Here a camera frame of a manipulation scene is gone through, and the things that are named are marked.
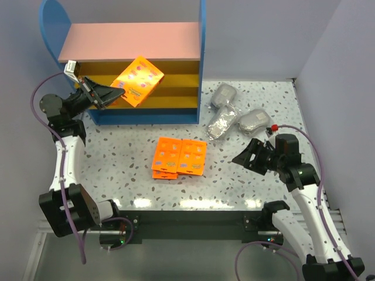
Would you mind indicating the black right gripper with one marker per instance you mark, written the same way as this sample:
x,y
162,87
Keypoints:
x,y
262,156

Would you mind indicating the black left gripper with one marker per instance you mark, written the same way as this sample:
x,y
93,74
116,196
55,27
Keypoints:
x,y
92,93

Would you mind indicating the orange sponge box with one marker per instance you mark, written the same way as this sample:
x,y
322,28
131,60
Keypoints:
x,y
192,157
164,175
138,81
167,155

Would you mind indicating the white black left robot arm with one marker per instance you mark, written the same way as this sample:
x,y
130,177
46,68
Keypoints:
x,y
67,206

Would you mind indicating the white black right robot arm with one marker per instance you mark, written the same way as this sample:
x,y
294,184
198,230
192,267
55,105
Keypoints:
x,y
318,245

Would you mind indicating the blue pink yellow shelf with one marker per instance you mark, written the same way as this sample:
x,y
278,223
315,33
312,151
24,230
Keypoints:
x,y
105,50

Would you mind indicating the silver sponge pack right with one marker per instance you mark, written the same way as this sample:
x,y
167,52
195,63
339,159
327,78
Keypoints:
x,y
254,122

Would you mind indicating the silver sponge pack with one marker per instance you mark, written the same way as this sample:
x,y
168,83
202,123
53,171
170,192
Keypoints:
x,y
223,96
254,122
223,122

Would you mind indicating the silver sponge pack middle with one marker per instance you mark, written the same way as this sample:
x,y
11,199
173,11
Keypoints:
x,y
223,122

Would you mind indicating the silver sponge pack top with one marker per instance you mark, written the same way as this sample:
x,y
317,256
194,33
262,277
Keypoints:
x,y
223,96

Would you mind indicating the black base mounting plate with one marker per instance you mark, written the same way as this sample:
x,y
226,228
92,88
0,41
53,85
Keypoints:
x,y
244,226

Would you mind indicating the orange sponge box bottom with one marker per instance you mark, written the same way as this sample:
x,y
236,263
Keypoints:
x,y
164,175

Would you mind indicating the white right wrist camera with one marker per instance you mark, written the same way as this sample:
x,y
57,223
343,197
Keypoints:
x,y
271,139

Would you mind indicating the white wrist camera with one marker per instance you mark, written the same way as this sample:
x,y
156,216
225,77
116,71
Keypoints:
x,y
71,70
271,139

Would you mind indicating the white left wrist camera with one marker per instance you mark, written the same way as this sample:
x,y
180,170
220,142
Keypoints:
x,y
71,70

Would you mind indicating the aluminium frame rail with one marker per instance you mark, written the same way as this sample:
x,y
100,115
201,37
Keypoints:
x,y
39,231

